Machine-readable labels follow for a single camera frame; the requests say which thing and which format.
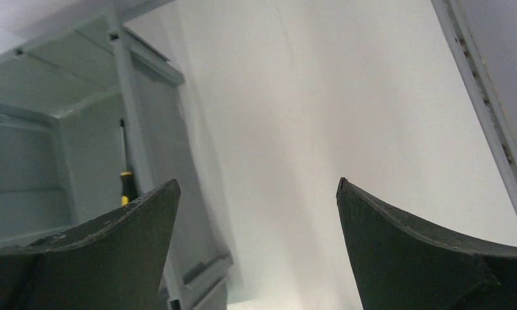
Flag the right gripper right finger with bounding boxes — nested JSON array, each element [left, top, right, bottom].
[[336, 178, 517, 309]]

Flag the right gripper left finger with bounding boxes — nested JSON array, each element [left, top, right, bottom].
[[0, 179, 181, 309]]

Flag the black yellow screwdriver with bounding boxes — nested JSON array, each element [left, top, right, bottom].
[[119, 119, 138, 206]]

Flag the grey plastic bin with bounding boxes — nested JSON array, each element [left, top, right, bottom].
[[0, 6, 233, 309]]

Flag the aluminium frame profile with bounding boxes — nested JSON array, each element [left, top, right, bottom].
[[432, 1, 517, 216]]

